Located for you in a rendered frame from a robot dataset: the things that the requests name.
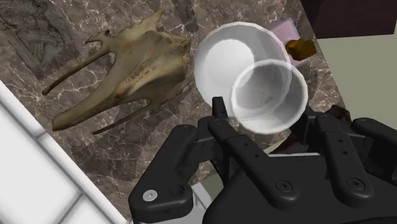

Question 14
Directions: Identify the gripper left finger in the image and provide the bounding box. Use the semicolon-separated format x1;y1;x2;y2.
128;96;302;224

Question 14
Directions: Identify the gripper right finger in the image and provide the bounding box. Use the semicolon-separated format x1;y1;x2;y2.
291;106;397;209

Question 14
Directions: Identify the small white cup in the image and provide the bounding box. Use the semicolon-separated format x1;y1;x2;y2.
230;58;309;136

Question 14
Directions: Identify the large white bowl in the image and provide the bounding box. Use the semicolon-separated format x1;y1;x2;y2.
193;21;293;118

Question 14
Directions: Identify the brown lumpy object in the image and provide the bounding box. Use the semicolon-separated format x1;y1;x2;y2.
284;38;318;62

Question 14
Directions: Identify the pink box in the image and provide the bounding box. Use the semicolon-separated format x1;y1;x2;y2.
268;17;307;68

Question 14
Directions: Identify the tan animal skull bone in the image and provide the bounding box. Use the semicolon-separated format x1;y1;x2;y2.
41;8;195;136

